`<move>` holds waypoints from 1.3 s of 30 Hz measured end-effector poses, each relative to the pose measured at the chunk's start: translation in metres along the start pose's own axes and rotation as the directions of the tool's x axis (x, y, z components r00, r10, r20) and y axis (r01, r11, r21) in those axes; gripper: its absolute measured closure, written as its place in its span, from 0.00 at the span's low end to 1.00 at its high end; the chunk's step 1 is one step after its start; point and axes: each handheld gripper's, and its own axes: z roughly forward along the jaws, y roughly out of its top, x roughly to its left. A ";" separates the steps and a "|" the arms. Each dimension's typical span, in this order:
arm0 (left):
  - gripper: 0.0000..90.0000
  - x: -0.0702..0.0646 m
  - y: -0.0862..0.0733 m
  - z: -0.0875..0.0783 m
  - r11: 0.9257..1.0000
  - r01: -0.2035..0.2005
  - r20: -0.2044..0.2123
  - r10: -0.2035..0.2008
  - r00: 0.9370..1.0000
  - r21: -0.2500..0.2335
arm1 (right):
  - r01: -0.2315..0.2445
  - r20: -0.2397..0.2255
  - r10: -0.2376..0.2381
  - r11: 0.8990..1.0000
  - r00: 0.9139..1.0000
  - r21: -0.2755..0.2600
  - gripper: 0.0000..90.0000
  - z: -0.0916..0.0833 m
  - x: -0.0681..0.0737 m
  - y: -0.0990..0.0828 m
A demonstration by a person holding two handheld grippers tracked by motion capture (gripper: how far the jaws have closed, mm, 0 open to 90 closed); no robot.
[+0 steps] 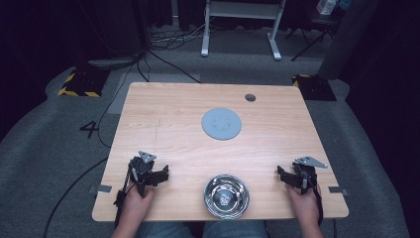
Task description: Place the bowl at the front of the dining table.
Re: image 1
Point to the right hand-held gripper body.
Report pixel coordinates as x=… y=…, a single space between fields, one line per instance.
x=305 y=175

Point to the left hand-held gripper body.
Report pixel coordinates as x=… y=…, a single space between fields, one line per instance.
x=142 y=172

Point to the person's right hand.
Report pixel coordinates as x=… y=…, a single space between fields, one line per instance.
x=305 y=206

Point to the person's left hand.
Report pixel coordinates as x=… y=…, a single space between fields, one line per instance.
x=135 y=206

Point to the grey tape strip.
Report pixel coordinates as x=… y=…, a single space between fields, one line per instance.
x=103 y=188
x=336 y=190

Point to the shiny steel bowl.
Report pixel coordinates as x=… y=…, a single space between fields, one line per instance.
x=226 y=197

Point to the grey round mat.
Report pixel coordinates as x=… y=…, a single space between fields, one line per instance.
x=221 y=124

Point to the person's blue jeans legs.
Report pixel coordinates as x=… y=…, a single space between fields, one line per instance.
x=231 y=229

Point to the grey padded column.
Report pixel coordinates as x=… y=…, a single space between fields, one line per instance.
x=346 y=43

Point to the black folding stand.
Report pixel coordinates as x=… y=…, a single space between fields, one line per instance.
x=317 y=24

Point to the white printed box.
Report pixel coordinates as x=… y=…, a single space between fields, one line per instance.
x=326 y=6

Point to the black yellow striped base plate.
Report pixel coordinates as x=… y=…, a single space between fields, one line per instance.
x=315 y=87
x=84 y=82

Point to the white desk frame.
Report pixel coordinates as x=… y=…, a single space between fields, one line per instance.
x=242 y=10

